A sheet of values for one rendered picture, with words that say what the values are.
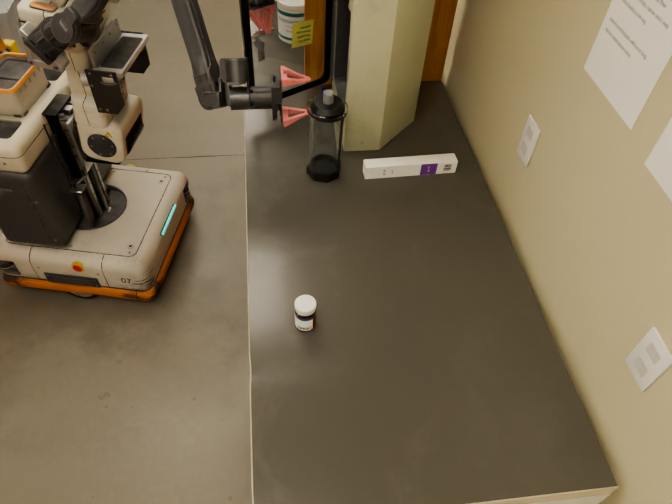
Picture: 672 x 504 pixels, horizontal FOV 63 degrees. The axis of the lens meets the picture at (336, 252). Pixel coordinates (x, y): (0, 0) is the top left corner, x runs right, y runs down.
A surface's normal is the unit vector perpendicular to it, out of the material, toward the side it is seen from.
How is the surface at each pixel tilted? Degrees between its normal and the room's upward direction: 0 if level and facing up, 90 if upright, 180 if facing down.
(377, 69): 90
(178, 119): 0
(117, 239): 0
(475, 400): 0
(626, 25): 90
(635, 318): 90
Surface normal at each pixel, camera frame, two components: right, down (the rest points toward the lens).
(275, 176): 0.04, -0.65
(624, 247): -0.99, 0.07
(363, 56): 0.12, 0.75
